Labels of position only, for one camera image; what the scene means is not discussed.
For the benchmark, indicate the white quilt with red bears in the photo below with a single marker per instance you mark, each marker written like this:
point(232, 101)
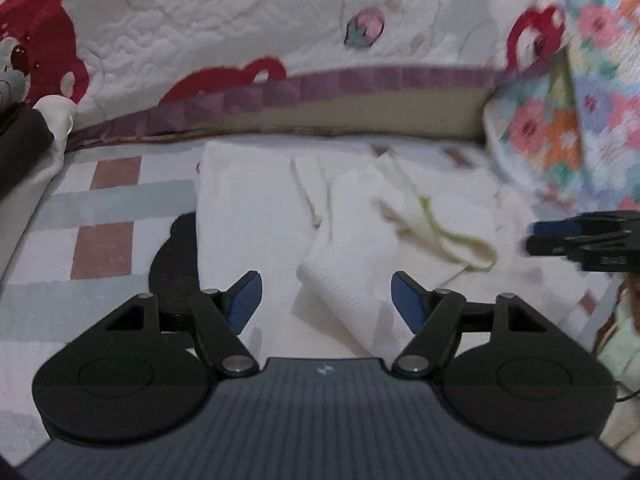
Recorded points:
point(225, 20)

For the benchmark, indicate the floral patchwork blanket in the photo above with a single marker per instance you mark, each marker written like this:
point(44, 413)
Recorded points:
point(600, 110)

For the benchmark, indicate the beige bed base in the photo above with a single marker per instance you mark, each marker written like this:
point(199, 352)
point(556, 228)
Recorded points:
point(375, 112)

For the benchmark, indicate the checkered floor mat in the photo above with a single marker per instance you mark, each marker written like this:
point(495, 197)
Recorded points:
point(110, 210)

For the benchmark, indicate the grey plush rabbit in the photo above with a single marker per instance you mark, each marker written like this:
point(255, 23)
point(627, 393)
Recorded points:
point(10, 82)

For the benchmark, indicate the light green cloth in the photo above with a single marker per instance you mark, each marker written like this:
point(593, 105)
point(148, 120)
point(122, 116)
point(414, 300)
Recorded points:
point(622, 330)

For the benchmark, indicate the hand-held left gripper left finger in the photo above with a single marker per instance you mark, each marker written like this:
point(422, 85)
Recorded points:
point(245, 301)

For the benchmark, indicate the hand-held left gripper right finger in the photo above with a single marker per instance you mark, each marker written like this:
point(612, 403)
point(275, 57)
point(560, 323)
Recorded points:
point(407, 301)

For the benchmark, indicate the white garment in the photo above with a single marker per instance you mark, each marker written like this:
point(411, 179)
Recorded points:
point(240, 220)

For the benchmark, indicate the dark brown folded garment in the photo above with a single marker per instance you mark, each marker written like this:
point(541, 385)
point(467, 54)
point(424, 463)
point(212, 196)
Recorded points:
point(22, 150)

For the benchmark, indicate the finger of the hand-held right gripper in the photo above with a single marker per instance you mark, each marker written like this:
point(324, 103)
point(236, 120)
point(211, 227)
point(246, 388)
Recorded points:
point(557, 227)
point(560, 247)

